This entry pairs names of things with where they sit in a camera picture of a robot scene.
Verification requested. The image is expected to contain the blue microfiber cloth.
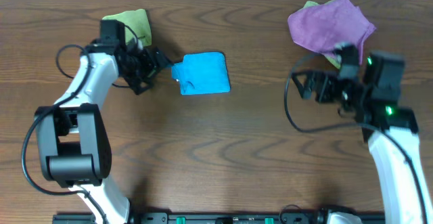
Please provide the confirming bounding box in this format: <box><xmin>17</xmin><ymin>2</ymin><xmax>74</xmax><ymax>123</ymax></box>
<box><xmin>171</xmin><ymin>51</ymin><xmax>231</xmax><ymax>95</ymax></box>

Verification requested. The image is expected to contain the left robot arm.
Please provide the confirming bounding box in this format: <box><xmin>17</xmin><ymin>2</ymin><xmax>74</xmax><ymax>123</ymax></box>
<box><xmin>21</xmin><ymin>20</ymin><xmax>172</xmax><ymax>223</ymax></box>

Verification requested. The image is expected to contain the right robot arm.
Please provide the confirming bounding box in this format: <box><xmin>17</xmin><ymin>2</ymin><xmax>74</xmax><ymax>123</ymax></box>
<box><xmin>286</xmin><ymin>47</ymin><xmax>432</xmax><ymax>223</ymax></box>

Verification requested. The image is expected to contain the folded green cloth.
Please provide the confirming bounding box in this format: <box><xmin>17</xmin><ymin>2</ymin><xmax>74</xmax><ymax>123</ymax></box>
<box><xmin>103</xmin><ymin>9</ymin><xmax>152</xmax><ymax>47</ymax></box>

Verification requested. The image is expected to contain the purple microfiber cloth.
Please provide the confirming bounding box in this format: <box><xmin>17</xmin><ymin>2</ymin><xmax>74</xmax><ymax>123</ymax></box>
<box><xmin>288</xmin><ymin>0</ymin><xmax>375</xmax><ymax>62</ymax></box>

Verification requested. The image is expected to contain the green cloth under pile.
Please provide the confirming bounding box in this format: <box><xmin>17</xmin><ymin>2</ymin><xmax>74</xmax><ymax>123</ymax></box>
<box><xmin>303</xmin><ymin>1</ymin><xmax>340</xmax><ymax>69</ymax></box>

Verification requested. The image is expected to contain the right black cable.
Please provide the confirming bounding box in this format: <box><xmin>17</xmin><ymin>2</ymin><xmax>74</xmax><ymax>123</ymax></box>
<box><xmin>283</xmin><ymin>53</ymin><xmax>428</xmax><ymax>224</ymax></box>

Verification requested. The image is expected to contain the black cable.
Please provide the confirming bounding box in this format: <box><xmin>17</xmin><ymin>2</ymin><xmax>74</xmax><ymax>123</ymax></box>
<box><xmin>20</xmin><ymin>26</ymin><xmax>146</xmax><ymax>224</ymax></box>
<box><xmin>283</xmin><ymin>53</ymin><xmax>428</xmax><ymax>224</ymax></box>

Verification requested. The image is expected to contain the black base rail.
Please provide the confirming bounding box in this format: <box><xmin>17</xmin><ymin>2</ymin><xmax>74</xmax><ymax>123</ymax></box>
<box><xmin>52</xmin><ymin>211</ymin><xmax>385</xmax><ymax>224</ymax></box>

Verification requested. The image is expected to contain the left black cable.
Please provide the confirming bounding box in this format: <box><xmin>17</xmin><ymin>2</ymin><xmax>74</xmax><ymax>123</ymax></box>
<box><xmin>20</xmin><ymin>26</ymin><xmax>146</xmax><ymax>224</ymax></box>

